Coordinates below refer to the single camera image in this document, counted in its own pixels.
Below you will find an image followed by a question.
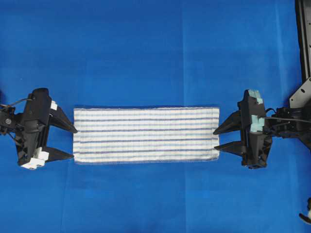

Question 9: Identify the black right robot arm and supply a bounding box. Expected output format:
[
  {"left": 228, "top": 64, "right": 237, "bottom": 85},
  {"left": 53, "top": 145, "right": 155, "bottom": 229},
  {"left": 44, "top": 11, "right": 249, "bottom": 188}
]
[{"left": 213, "top": 89, "right": 311, "bottom": 169}]

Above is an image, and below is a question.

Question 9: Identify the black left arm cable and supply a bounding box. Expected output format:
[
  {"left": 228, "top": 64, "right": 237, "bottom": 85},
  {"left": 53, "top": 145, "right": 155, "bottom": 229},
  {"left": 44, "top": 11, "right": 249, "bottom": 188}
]
[{"left": 0, "top": 97, "right": 35, "bottom": 109}]

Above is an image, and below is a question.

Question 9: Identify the black table edge rail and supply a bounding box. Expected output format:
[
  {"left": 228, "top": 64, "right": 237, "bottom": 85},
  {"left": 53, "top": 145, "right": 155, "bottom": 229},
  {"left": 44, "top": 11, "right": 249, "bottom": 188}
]
[{"left": 295, "top": 0, "right": 311, "bottom": 83}]

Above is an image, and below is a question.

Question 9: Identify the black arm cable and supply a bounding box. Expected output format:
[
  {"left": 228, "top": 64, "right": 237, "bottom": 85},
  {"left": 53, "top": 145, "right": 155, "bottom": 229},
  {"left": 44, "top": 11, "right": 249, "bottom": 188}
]
[
  {"left": 259, "top": 116, "right": 311, "bottom": 123},
  {"left": 0, "top": 97, "right": 35, "bottom": 109}
]

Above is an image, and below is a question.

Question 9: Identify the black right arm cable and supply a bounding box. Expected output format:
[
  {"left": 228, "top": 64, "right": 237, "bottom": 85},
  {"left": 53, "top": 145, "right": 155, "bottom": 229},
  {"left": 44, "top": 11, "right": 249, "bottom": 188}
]
[{"left": 259, "top": 116, "right": 311, "bottom": 123}]

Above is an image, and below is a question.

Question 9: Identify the blue white striped towel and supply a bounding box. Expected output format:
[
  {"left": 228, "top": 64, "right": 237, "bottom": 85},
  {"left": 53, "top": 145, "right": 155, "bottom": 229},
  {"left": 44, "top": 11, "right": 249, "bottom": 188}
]
[{"left": 73, "top": 107, "right": 220, "bottom": 165}]

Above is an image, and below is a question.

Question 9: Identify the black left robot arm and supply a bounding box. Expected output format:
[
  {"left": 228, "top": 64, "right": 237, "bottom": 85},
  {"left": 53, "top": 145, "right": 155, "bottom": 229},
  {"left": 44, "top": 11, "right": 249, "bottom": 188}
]
[{"left": 0, "top": 88, "right": 77, "bottom": 170}]

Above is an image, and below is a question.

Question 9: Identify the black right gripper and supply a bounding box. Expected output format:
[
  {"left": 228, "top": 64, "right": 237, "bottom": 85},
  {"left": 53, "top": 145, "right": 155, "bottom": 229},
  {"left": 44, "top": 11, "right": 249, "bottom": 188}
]
[{"left": 213, "top": 89, "right": 272, "bottom": 168}]

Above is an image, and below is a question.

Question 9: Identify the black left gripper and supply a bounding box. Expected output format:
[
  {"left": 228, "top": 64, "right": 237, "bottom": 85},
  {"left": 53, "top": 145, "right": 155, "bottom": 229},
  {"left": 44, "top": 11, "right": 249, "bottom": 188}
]
[{"left": 15, "top": 88, "right": 78, "bottom": 169}]

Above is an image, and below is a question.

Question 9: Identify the black white corner clamp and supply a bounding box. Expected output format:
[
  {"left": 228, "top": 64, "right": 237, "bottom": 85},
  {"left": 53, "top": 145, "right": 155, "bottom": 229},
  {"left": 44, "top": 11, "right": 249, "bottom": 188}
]
[{"left": 298, "top": 198, "right": 311, "bottom": 225}]

